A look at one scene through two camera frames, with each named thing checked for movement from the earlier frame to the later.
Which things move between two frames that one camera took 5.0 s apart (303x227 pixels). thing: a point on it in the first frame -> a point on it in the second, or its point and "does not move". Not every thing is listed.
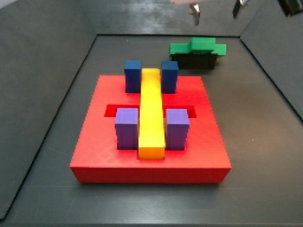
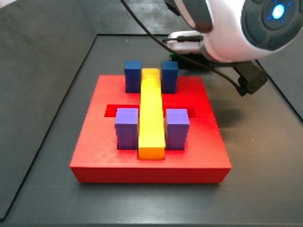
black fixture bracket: [195, 60] does not move
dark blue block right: [169, 76] does not move
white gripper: [193, 6] -> [188, 47]
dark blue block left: [132, 75] does not move
